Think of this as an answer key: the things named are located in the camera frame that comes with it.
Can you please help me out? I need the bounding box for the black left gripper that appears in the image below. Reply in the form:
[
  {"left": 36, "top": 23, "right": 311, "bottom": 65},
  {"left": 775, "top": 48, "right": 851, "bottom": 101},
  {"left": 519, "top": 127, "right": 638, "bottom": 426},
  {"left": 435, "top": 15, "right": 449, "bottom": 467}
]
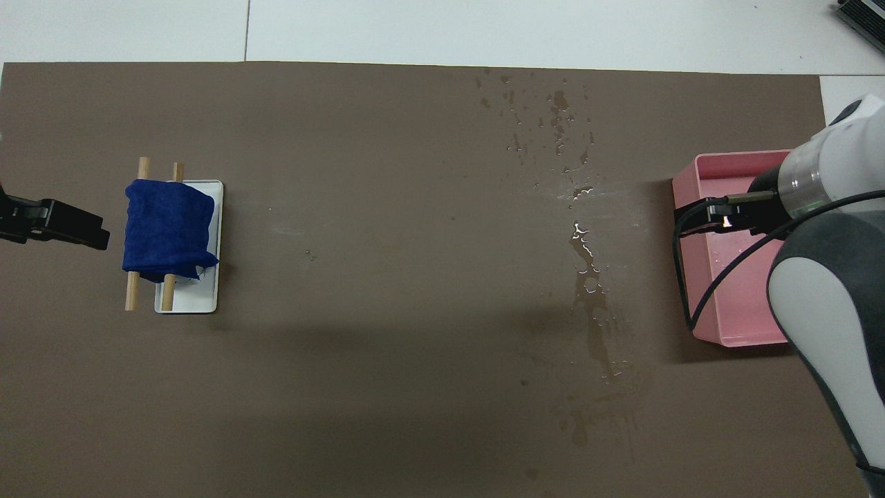
[{"left": 0, "top": 184, "right": 110, "bottom": 251}]

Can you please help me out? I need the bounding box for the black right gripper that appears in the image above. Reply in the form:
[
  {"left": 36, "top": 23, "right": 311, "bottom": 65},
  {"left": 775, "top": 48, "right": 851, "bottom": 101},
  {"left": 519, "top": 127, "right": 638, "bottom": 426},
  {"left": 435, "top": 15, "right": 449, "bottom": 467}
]
[{"left": 674, "top": 165, "right": 792, "bottom": 237}]

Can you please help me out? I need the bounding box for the blue towel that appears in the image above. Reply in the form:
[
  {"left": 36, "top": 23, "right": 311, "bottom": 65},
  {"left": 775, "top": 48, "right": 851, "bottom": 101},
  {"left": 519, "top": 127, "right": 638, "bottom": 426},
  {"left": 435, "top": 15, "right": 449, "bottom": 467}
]
[{"left": 122, "top": 178, "right": 221, "bottom": 283}]

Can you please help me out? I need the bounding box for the white towel rack base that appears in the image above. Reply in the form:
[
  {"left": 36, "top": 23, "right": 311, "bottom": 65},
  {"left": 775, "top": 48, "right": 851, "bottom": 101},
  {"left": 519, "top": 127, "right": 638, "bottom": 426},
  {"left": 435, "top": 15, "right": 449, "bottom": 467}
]
[{"left": 154, "top": 180, "right": 224, "bottom": 314}]

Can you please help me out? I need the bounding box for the pink plastic bin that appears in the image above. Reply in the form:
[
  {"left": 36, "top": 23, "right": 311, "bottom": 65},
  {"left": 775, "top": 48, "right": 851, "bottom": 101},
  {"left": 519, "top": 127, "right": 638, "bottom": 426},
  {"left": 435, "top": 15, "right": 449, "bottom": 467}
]
[{"left": 672, "top": 150, "right": 796, "bottom": 348}]

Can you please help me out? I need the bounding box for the grey ridged device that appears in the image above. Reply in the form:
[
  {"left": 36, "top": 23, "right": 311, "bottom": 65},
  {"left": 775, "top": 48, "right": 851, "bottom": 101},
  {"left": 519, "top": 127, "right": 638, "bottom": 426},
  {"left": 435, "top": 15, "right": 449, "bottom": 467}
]
[{"left": 833, "top": 0, "right": 885, "bottom": 53}]

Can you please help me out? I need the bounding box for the brown table mat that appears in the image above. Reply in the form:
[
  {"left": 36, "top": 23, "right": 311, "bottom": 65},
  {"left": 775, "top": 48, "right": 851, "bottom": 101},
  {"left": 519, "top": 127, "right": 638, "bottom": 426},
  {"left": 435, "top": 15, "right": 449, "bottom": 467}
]
[{"left": 0, "top": 61, "right": 870, "bottom": 498}]

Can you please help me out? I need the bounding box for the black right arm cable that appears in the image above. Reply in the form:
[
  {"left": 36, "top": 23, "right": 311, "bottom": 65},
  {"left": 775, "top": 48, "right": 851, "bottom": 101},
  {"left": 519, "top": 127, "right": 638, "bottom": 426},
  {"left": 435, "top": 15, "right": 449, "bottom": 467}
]
[{"left": 674, "top": 190, "right": 885, "bottom": 331}]

